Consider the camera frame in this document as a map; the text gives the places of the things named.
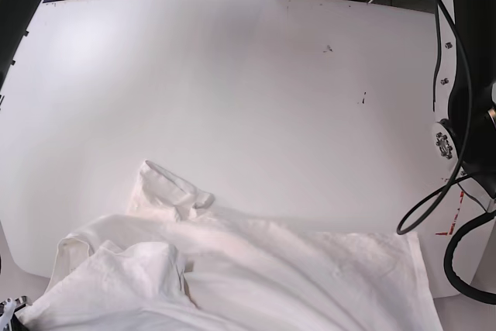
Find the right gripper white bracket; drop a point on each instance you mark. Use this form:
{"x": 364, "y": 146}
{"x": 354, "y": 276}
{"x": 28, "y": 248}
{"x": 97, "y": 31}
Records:
{"x": 10, "y": 306}

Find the white t-shirt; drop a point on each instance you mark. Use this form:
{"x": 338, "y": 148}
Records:
{"x": 171, "y": 263}

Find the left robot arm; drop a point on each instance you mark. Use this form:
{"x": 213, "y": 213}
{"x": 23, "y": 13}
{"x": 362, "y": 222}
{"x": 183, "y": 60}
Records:
{"x": 464, "y": 104}

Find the red tape rectangle marking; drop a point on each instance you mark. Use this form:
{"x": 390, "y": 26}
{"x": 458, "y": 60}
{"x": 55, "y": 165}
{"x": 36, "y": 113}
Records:
{"x": 452, "y": 225}

